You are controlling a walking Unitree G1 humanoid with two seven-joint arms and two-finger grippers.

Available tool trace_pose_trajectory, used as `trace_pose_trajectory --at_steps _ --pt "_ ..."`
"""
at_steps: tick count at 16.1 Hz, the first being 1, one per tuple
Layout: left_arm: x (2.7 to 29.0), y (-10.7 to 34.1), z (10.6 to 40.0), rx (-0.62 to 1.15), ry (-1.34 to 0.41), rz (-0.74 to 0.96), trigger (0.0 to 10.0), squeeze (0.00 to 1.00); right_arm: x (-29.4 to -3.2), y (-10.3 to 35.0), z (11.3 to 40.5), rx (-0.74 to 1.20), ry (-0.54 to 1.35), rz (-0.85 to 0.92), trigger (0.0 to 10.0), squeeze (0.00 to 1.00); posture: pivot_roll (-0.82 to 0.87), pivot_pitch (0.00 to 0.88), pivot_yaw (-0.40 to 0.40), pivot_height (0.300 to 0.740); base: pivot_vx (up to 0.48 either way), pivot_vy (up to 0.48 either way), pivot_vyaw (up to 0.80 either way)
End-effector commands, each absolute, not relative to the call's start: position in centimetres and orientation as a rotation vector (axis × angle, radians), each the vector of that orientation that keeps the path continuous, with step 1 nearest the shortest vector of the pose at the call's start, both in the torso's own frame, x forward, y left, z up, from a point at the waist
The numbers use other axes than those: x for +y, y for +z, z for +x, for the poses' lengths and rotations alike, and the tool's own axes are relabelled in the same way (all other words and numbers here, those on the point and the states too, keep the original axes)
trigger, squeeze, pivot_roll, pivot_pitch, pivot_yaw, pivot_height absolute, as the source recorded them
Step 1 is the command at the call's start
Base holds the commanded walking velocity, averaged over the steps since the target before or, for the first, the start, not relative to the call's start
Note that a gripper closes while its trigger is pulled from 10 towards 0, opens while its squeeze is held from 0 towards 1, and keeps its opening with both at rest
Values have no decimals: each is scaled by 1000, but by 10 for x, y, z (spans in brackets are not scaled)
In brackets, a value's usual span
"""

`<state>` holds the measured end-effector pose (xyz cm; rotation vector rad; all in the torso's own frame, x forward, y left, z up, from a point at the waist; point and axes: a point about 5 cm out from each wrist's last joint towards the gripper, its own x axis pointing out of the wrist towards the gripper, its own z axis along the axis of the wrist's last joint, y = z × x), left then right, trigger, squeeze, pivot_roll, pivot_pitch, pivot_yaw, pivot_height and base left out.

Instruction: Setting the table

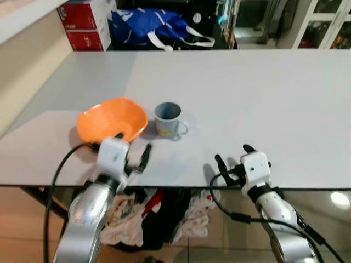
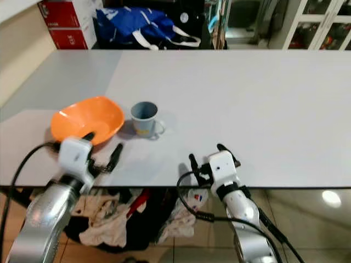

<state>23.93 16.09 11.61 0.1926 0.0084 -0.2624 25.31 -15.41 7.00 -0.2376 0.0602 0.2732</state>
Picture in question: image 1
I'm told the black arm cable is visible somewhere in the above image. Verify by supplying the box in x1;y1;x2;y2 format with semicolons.
43;142;102;263
208;171;346;263

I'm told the cream crumpled cloth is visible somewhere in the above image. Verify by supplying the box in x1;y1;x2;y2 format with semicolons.
101;192;146;246

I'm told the grey ceramic mug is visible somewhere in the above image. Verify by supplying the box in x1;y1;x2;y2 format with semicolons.
154;102;189;138

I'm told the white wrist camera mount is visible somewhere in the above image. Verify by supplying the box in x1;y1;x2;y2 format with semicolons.
240;152;272;190
97;137;131;179

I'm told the black laundry basket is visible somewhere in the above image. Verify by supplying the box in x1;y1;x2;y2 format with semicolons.
107;187;193;253

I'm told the blue bag with white straps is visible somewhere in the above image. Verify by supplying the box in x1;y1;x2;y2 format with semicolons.
110;8;216;51

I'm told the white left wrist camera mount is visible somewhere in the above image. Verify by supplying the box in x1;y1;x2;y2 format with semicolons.
97;137;131;179

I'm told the white glass door cabinet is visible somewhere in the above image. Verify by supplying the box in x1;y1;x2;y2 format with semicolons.
277;0;351;50

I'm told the red garment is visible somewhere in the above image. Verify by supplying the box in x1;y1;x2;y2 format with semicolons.
144;189;164;220

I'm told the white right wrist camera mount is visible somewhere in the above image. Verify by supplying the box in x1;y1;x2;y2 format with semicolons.
240;152;272;190

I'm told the orange plastic bowl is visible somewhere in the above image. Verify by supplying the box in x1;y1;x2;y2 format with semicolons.
76;97;149;144

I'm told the white crumpled cloth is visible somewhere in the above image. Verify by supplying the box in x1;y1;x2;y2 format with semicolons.
173;189;220;244

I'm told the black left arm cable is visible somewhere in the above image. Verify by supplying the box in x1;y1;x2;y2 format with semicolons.
43;142;102;263

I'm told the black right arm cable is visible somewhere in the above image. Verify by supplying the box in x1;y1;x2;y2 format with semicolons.
208;171;346;263

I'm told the white counter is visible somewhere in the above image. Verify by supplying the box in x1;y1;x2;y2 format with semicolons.
0;0;71;45

